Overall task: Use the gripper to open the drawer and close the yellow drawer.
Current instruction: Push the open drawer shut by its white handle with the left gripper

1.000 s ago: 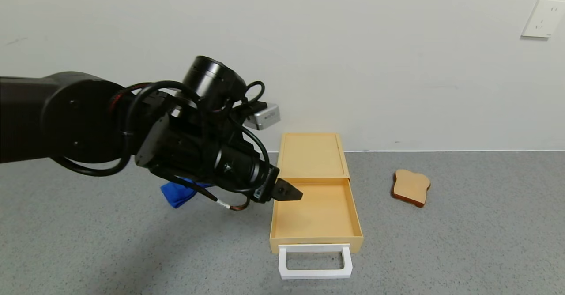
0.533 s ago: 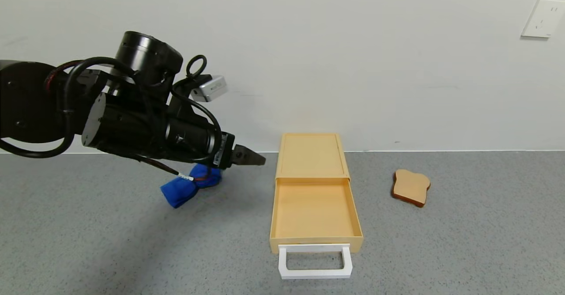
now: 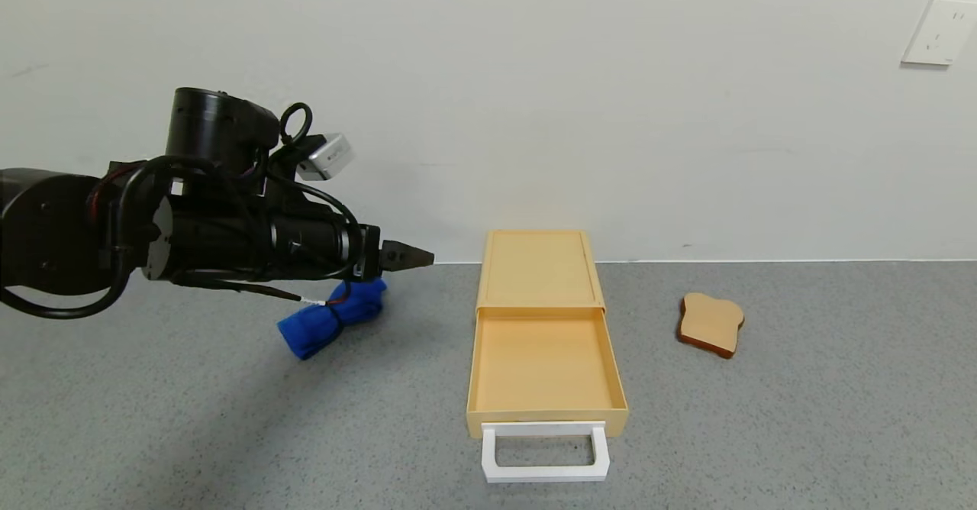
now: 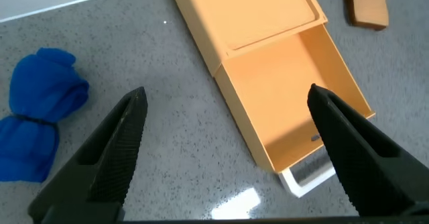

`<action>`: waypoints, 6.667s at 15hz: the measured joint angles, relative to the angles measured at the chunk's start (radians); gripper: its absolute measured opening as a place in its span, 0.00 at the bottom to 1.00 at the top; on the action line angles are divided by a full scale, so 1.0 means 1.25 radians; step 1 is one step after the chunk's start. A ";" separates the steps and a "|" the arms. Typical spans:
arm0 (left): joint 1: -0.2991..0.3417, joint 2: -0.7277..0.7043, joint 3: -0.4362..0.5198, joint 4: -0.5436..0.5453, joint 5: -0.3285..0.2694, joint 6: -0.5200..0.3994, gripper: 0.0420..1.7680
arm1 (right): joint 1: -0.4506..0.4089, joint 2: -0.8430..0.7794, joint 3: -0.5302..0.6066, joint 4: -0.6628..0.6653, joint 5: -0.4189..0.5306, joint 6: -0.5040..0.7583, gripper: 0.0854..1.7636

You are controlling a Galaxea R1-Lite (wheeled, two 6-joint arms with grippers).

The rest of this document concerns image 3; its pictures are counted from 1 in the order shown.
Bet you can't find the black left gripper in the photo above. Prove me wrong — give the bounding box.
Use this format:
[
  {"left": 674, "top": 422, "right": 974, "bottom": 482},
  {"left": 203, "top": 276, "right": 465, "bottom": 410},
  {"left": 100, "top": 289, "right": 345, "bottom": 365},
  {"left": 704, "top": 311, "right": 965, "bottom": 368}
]
[{"left": 269, "top": 213, "right": 435, "bottom": 282}]

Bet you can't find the yellow drawer with white handle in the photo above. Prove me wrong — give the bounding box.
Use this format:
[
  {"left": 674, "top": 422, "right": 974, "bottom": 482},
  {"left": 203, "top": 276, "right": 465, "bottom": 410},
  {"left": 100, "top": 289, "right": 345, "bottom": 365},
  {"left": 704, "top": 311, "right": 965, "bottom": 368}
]
[{"left": 466, "top": 308, "right": 629, "bottom": 483}]

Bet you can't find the blue rolled cloth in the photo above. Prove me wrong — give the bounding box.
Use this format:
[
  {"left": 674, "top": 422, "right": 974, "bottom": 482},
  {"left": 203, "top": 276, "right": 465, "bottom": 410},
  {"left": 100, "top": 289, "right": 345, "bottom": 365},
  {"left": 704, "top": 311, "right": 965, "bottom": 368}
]
[{"left": 277, "top": 277, "right": 388, "bottom": 360}]

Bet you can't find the toy toast slice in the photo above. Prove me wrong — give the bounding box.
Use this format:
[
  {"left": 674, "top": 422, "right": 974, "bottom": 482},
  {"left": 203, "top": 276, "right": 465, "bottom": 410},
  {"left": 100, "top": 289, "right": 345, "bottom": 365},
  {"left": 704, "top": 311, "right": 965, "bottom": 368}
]
[{"left": 677, "top": 292, "right": 745, "bottom": 360}]

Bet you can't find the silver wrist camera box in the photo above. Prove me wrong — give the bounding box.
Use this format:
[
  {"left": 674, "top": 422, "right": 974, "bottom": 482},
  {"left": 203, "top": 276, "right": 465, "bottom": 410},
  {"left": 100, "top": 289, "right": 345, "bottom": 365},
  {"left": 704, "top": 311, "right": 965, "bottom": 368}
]
[{"left": 296, "top": 134, "right": 354, "bottom": 182}]

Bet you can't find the white wall socket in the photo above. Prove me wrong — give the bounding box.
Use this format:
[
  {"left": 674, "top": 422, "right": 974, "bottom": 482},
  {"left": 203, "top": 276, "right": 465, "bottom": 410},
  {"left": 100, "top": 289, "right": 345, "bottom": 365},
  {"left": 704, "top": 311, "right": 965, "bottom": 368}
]
[{"left": 901, "top": 0, "right": 977, "bottom": 66}]

